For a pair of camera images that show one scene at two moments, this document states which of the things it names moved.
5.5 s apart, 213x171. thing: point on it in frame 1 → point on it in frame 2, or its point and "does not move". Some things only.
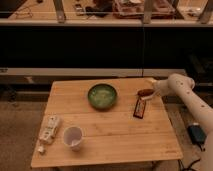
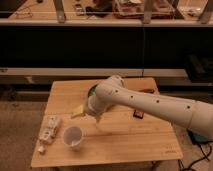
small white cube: [40, 149] does not move
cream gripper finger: [151, 79] → [78, 111]
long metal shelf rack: [105, 38] does not move
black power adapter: [196, 135] does not move
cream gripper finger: [147, 97] → [98, 118]
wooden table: [109, 135] does not move
